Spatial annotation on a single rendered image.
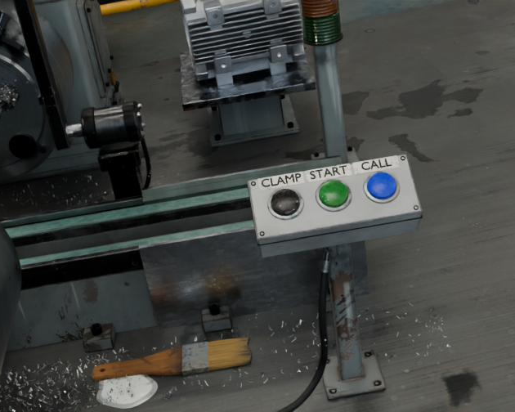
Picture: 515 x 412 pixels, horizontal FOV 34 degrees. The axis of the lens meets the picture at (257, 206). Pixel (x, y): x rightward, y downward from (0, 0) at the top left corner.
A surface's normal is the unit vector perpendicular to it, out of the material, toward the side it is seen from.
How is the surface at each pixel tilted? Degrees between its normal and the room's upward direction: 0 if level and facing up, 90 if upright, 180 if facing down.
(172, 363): 0
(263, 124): 90
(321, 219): 33
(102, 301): 90
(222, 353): 2
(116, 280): 90
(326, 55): 90
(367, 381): 0
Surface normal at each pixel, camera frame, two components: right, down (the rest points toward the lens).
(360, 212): -0.07, -0.44
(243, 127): 0.09, 0.50
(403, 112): -0.14, -0.85
